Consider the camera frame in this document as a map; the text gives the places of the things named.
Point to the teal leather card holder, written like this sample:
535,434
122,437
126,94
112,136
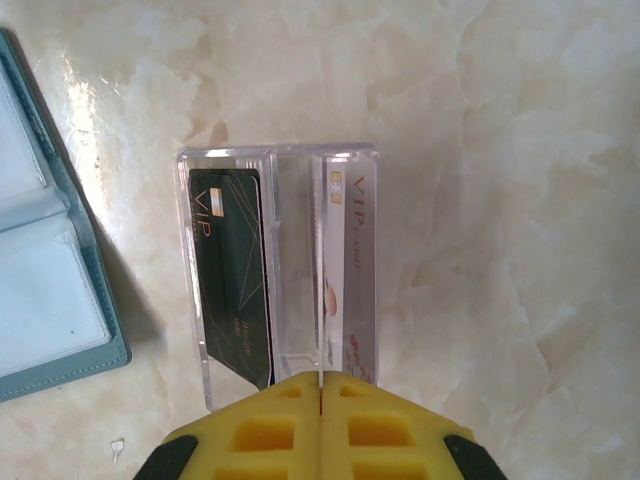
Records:
50,300

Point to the white VIP card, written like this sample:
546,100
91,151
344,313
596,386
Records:
350,240

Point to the black VIP card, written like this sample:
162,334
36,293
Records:
230,275

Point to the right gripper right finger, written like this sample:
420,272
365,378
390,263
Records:
390,440

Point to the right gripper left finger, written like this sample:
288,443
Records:
260,440

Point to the clear acrylic card stand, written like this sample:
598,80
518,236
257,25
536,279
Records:
295,250

